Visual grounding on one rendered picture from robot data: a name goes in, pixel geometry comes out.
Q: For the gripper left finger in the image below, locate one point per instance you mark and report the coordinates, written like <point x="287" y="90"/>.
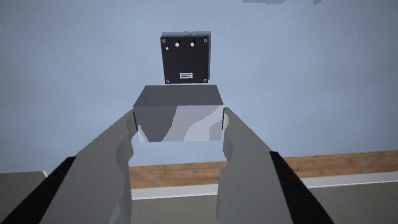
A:
<point x="88" y="188"/>

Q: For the grey slotted metal block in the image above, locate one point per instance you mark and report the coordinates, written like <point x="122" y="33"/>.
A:
<point x="173" y="113"/>

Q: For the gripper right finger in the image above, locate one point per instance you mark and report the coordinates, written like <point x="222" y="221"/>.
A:
<point x="258" y="186"/>

